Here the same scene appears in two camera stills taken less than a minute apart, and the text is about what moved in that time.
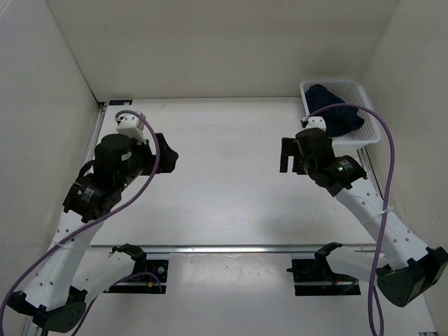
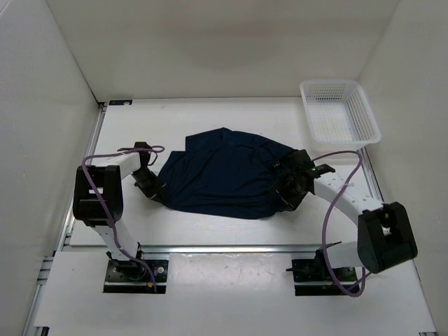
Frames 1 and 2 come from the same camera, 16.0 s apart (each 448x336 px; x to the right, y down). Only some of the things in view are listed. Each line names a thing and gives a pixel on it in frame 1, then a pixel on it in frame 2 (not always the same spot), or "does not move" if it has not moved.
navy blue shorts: x=338 y=122 → x=225 y=173
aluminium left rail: x=89 y=155 does not move
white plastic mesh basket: x=351 y=92 does not move
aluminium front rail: x=236 y=249 does not move
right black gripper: x=290 y=148 → x=292 y=201
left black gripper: x=167 y=157 → x=152 y=192
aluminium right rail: x=367 y=164 does not move
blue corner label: x=120 y=102 does not move
